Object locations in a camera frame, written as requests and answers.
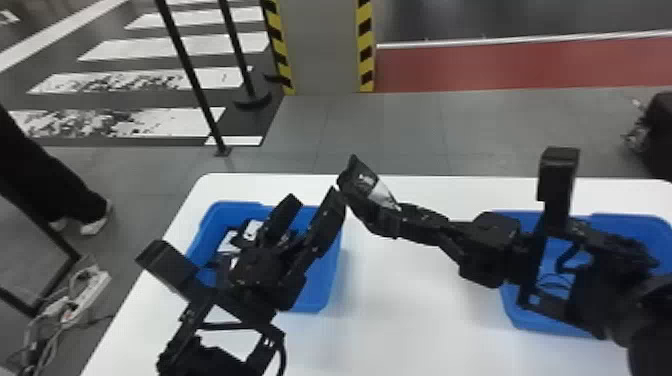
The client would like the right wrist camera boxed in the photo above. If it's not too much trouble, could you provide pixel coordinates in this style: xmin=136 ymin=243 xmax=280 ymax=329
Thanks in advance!
xmin=518 ymin=146 xmax=582 ymax=310

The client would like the blue tray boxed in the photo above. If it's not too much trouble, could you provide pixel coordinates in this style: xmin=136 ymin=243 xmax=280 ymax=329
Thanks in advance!
xmin=185 ymin=200 xmax=344 ymax=315
xmin=497 ymin=209 xmax=672 ymax=340

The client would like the white power strip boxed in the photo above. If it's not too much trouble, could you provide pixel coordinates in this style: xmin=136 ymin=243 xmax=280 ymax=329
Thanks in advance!
xmin=40 ymin=264 xmax=113 ymax=328

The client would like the person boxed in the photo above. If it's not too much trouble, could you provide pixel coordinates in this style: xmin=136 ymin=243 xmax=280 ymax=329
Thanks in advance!
xmin=0 ymin=103 xmax=115 ymax=237

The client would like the yellow black striped post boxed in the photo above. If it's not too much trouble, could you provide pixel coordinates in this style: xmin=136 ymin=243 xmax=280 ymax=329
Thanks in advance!
xmin=260 ymin=0 xmax=297 ymax=97
xmin=354 ymin=0 xmax=377 ymax=94

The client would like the black part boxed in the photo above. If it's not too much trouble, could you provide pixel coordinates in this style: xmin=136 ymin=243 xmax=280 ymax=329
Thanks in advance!
xmin=335 ymin=153 xmax=403 ymax=214

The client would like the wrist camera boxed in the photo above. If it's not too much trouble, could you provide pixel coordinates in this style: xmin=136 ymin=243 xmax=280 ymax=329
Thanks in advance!
xmin=518 ymin=146 xmax=582 ymax=310
xmin=135 ymin=238 xmax=218 ymax=316

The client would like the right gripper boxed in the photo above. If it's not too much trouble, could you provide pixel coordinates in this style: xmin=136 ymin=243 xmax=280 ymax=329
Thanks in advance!
xmin=361 ymin=202 xmax=527 ymax=290

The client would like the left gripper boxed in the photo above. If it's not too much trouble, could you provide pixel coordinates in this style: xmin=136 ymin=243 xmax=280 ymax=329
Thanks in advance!
xmin=225 ymin=185 xmax=348 ymax=320

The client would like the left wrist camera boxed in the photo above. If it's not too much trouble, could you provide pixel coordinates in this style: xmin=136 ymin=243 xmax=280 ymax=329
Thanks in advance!
xmin=135 ymin=238 xmax=218 ymax=316

